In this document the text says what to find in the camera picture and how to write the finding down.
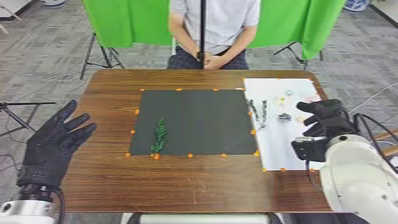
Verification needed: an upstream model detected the pale grey bar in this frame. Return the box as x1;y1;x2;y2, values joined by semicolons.
121;212;288;224

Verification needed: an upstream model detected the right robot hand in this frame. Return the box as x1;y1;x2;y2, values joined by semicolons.
295;98;359;138

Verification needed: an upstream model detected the person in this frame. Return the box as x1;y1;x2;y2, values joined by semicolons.
165;0;263;71

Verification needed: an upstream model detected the black tripod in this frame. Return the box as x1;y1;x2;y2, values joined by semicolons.
272;41;327;71
0;101;59;138
78;32;126;81

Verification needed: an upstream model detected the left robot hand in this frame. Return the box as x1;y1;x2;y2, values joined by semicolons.
16;99;100;192

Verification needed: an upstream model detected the white sheet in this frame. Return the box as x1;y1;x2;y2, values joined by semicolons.
242;78;329;172

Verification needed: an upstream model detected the green sprig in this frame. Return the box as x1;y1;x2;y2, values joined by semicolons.
147;117;171;155
256;99;270;131

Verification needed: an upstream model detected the black stand pole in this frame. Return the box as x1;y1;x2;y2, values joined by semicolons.
195;0;210;70

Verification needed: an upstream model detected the dark mat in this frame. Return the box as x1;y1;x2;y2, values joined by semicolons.
128;89;261;157

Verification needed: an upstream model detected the black cable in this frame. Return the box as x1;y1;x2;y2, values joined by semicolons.
352;112;398;175

